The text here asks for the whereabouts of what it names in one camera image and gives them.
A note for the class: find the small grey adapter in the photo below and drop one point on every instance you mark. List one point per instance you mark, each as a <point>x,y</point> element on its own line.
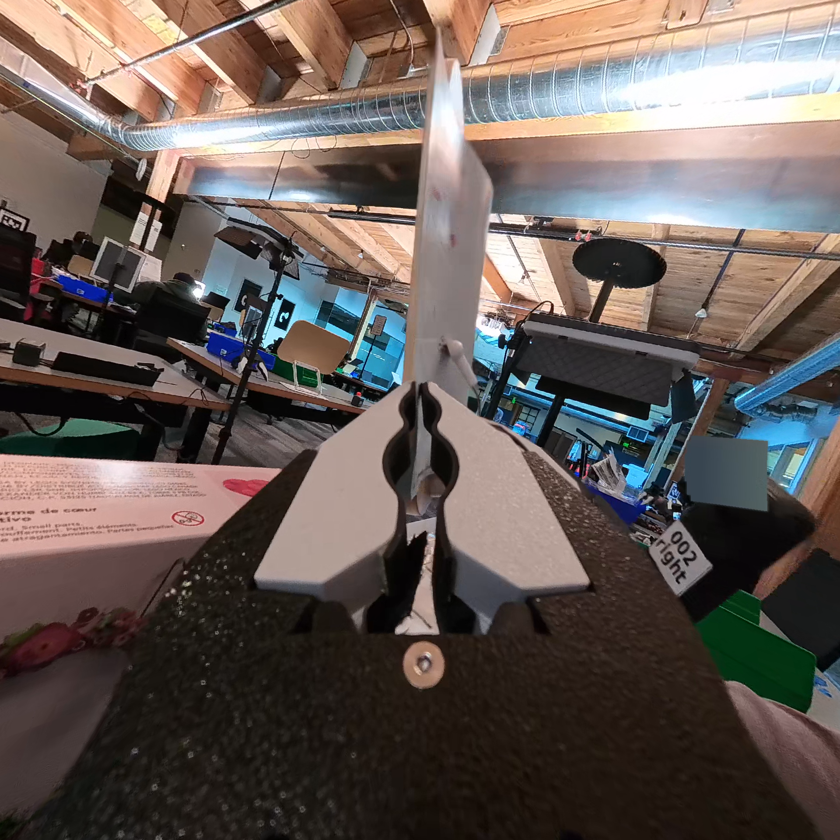
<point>27,353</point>

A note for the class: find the green plastic bin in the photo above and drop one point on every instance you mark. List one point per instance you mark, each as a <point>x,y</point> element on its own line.
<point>754,656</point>

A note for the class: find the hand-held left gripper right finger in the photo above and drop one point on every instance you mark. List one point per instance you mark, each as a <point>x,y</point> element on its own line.
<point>518,525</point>

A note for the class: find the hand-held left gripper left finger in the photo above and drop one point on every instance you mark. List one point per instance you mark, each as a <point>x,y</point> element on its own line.
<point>328,518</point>

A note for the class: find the metal ceiling pipe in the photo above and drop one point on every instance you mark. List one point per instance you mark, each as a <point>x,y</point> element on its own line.
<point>197,39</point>

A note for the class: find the black light stand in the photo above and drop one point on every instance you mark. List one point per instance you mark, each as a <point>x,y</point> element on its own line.
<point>266,308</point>

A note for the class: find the silver spiral duct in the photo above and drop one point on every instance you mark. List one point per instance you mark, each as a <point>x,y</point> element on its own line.
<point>590,79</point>
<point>794,374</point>

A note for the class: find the lego instruction booklet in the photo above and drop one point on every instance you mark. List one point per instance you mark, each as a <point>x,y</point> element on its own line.
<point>453,197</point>

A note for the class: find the long work table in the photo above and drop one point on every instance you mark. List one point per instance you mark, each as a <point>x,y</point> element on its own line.
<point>289,390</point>
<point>85,390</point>

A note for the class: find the black ceiling rail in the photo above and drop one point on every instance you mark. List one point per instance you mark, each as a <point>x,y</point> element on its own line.
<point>394,217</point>

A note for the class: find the black power strip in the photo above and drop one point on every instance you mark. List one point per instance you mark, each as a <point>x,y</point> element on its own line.
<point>105,369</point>

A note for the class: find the white-backed monitor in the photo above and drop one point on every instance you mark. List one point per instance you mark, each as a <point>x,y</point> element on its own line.
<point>118,264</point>

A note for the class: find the small green bin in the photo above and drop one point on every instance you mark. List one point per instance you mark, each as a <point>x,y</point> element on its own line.
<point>283,369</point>

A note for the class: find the blue plastic bin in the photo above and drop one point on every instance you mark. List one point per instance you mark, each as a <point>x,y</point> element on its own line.
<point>82,290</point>
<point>226,348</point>

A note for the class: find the studio light panel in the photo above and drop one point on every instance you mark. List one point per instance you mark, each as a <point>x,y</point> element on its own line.
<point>604,367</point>

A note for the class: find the black round disc on pole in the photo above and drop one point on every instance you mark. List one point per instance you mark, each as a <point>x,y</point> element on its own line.
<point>617,262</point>

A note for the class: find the person's clothing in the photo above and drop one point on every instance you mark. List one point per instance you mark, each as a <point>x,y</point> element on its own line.
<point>794,768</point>

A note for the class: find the white lego box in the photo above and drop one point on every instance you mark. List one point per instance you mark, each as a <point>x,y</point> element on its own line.
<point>98,499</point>

